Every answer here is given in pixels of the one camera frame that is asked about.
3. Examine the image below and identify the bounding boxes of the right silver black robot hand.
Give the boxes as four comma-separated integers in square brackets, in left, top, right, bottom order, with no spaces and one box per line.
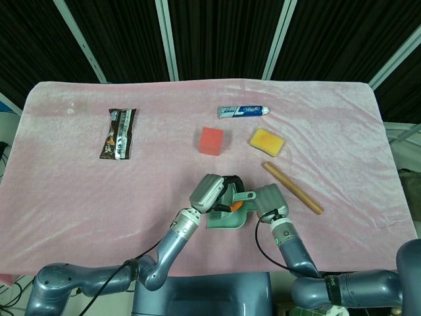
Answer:
[255,183,290,220]

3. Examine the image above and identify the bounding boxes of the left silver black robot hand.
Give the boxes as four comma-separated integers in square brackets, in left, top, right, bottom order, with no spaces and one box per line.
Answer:
[189,173,247,215]

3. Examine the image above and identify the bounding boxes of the teal plastic dustpan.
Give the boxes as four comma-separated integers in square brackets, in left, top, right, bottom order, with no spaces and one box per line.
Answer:
[206,184,257,230]

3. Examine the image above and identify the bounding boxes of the wooden stick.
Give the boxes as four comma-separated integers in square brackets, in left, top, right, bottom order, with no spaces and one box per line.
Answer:
[262,161,325,215]

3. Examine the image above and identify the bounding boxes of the red foam cube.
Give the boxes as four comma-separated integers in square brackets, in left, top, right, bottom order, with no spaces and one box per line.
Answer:
[197,127,226,155]

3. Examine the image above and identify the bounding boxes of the yellow green-backed sponge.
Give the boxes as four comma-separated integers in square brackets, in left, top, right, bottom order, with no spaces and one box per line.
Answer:
[249,128,285,157]

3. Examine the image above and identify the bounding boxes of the blue white toothpaste tube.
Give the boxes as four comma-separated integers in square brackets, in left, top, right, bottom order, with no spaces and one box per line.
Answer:
[216,105,271,119]

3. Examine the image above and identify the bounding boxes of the blue-grey robot torso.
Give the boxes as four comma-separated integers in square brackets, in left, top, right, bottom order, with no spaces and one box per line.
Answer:
[131,271,274,316]

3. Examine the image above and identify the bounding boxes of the brown snack packet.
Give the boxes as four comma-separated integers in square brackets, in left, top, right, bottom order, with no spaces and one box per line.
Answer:
[99,108,138,161]

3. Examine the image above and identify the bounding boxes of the pink velvet table cloth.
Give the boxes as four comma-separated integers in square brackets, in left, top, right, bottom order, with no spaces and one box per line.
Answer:
[0,80,421,287]

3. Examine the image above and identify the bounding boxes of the green tiled box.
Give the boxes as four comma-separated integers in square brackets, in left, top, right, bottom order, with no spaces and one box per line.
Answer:
[289,304,349,316]

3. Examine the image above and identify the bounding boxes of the dark olive bag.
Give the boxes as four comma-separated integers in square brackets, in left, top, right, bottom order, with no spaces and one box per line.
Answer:
[399,168,421,199]

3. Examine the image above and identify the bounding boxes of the white metal rack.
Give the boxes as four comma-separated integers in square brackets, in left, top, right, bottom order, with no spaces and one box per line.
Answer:
[383,121,421,172]

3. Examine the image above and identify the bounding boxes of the black curtain panel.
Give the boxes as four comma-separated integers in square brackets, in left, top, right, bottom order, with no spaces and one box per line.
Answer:
[272,0,421,83]
[167,0,284,82]
[374,42,421,124]
[0,0,99,96]
[65,0,172,83]

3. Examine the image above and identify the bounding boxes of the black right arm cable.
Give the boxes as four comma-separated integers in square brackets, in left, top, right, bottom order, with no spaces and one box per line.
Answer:
[255,209,326,277]

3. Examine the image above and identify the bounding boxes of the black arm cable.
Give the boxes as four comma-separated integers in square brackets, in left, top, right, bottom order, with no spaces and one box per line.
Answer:
[77,240,165,316]
[255,209,326,277]

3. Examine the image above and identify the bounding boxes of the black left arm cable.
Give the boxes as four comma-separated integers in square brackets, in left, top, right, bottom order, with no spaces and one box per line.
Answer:
[77,240,165,316]

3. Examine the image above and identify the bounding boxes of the white frame post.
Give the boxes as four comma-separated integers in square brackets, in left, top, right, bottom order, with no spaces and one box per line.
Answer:
[54,0,108,83]
[154,0,180,82]
[368,24,421,90]
[261,0,299,80]

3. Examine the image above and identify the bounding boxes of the black floor cables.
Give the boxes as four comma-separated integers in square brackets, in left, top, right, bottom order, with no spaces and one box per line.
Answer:
[0,275,37,309]

